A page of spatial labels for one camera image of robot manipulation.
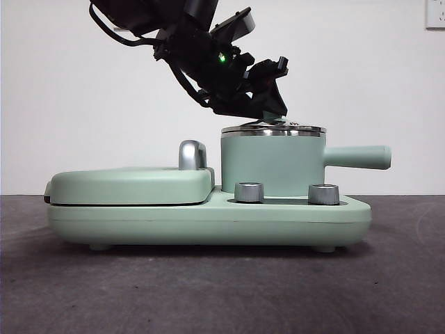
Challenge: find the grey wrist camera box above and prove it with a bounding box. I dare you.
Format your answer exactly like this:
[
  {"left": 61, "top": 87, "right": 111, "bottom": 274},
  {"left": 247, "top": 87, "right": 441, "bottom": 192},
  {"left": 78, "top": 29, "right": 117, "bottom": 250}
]
[{"left": 208, "top": 6, "right": 257, "bottom": 40}]

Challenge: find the glass lid with green knob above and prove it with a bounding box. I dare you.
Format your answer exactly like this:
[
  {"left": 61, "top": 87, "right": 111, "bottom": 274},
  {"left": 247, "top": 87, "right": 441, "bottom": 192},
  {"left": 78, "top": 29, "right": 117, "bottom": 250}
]
[{"left": 220, "top": 110, "right": 327, "bottom": 135}]

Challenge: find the black cable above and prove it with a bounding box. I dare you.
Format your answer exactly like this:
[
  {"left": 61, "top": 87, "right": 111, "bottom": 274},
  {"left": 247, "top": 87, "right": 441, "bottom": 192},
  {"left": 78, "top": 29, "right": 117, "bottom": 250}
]
[
  {"left": 171, "top": 64, "right": 213, "bottom": 109},
  {"left": 88, "top": 1, "right": 161, "bottom": 48}
]

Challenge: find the silver control knob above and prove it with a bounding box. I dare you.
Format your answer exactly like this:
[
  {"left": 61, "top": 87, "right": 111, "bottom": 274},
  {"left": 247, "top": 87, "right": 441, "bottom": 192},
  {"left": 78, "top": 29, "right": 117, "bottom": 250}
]
[
  {"left": 307, "top": 184, "right": 341, "bottom": 206},
  {"left": 234, "top": 181, "right": 266, "bottom": 203}
]

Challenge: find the white wall socket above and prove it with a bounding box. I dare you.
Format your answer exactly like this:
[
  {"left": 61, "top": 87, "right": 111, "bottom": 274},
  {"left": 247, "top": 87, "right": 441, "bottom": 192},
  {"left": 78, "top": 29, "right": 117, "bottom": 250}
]
[{"left": 425, "top": 0, "right": 445, "bottom": 30}]

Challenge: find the green griddle cover with handle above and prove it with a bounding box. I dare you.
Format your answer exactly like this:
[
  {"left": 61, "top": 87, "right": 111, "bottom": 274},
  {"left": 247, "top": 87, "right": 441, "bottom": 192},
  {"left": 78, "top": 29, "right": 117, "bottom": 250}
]
[{"left": 44, "top": 139, "right": 217, "bottom": 207}]

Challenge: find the green pot with handle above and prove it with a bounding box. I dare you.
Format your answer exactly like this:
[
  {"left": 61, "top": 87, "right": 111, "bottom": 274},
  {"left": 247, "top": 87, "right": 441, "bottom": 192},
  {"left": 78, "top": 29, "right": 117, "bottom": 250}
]
[{"left": 220, "top": 130, "right": 393, "bottom": 196}]

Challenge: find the green breakfast machine base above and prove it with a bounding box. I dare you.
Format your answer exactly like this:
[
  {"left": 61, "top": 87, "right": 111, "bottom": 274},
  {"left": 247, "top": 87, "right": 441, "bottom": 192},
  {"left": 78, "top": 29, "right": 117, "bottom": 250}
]
[{"left": 44, "top": 184, "right": 373, "bottom": 253}]

